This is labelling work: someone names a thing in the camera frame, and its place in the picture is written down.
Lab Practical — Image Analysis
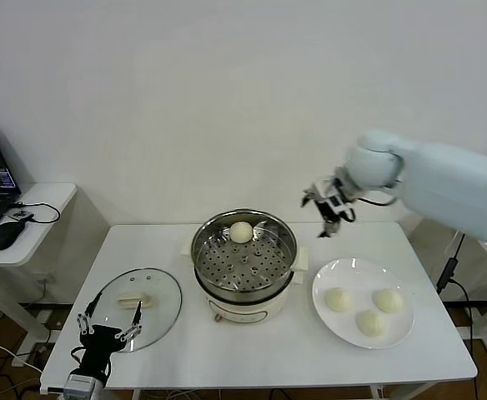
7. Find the round glass pot lid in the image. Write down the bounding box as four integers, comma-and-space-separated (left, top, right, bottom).
88, 267, 184, 353

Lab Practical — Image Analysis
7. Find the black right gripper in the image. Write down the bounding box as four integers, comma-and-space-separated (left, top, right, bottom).
301, 177, 347, 239

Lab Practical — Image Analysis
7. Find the black cable with adapter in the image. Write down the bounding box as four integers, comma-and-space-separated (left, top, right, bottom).
436, 232, 474, 343

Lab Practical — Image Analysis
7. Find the round white plate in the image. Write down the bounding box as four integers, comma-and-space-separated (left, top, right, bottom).
312, 258, 416, 350

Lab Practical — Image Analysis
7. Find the white steamed baozi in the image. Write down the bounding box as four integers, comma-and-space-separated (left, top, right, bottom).
354, 309, 389, 338
324, 287, 352, 313
229, 221, 254, 244
371, 289, 404, 314

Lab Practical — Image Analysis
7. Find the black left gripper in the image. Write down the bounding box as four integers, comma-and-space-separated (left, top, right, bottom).
75, 292, 144, 378

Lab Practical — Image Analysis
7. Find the thin black cable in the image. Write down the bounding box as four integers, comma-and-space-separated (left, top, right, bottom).
13, 202, 62, 225

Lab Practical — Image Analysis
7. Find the perforated stainless steel steamer basket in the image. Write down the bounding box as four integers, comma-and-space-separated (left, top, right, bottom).
192, 209, 299, 293

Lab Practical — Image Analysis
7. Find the white electric cooker base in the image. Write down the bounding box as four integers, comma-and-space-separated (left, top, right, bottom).
179, 242, 311, 324

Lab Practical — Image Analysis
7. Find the black computer mouse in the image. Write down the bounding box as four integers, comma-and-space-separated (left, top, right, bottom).
0, 220, 30, 251

